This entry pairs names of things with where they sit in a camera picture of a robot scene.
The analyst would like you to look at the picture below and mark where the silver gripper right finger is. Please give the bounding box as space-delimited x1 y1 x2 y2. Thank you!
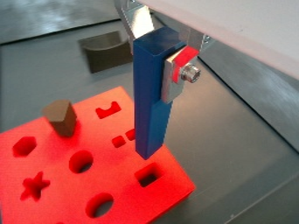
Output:
161 27 209 103

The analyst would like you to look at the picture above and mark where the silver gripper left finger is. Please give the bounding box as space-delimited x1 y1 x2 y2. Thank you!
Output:
114 0 154 46

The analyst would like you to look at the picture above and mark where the blue rectangular block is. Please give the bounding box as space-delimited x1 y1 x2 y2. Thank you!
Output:
133 27 184 159

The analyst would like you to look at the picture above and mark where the red shape sorting board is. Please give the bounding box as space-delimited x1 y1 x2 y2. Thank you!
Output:
0 87 194 224

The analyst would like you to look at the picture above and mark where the black curved holder stand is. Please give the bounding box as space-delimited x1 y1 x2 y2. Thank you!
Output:
78 31 133 74

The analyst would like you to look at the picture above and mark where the brown peg block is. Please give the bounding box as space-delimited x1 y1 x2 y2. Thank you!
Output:
41 99 77 137

